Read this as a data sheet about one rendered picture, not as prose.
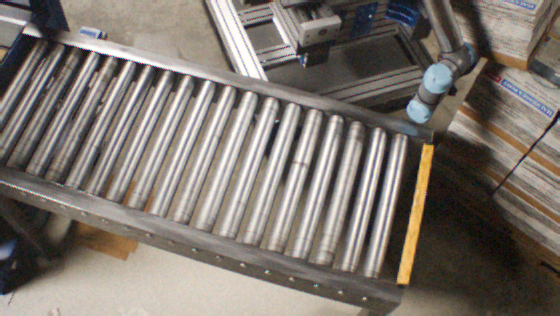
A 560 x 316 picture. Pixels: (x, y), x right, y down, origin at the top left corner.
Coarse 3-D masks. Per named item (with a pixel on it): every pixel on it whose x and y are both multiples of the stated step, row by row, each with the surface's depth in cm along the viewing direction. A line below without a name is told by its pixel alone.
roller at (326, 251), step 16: (352, 128) 167; (352, 144) 164; (352, 160) 162; (352, 176) 160; (336, 192) 157; (336, 208) 155; (336, 224) 152; (320, 240) 152; (336, 240) 151; (320, 256) 148
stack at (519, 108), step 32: (544, 64) 181; (480, 96) 184; (512, 96) 174; (544, 96) 175; (448, 128) 206; (480, 128) 195; (512, 128) 185; (544, 128) 175; (448, 160) 222; (480, 160) 208; (512, 160) 196; (448, 192) 236; (480, 192) 222; (544, 192) 196; (480, 224) 240; (512, 224) 223; (544, 224) 210; (544, 256) 223
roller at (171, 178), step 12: (204, 84) 171; (204, 96) 168; (192, 108) 167; (204, 108) 167; (192, 120) 164; (204, 120) 167; (192, 132) 163; (180, 144) 160; (192, 144) 162; (180, 156) 159; (168, 168) 157; (180, 168) 158; (168, 180) 155; (180, 180) 158; (156, 192) 154; (168, 192) 154; (156, 204) 151; (168, 204) 153
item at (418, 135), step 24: (96, 48) 174; (120, 48) 175; (192, 72) 172; (216, 72) 173; (192, 96) 181; (216, 96) 178; (240, 96) 174; (264, 96) 171; (288, 96) 170; (312, 96) 171; (360, 120) 168; (384, 120) 169; (408, 144) 171
